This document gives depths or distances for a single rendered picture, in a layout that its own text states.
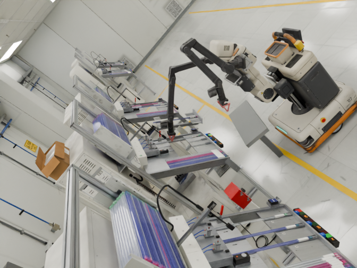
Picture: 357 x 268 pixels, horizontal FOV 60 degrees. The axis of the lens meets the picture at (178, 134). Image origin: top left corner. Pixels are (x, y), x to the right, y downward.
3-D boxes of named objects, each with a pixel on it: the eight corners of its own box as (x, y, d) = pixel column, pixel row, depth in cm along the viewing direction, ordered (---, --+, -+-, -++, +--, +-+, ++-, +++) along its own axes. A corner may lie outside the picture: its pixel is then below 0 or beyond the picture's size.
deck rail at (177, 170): (229, 162, 266) (229, 156, 264) (230, 163, 265) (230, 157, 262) (147, 179, 249) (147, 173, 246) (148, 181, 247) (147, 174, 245)
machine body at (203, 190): (223, 187, 358) (187, 158, 332) (255, 223, 295) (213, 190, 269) (187, 229, 362) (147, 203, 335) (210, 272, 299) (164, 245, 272)
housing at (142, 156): (138, 150, 309) (136, 136, 304) (149, 170, 265) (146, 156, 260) (130, 151, 307) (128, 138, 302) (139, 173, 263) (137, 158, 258)
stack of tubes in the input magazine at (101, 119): (123, 128, 296) (100, 111, 284) (132, 147, 250) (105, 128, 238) (115, 137, 297) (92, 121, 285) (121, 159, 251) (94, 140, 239)
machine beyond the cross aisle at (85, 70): (150, 85, 812) (90, 33, 729) (157, 91, 738) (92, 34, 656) (117, 124, 819) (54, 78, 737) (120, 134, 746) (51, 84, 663)
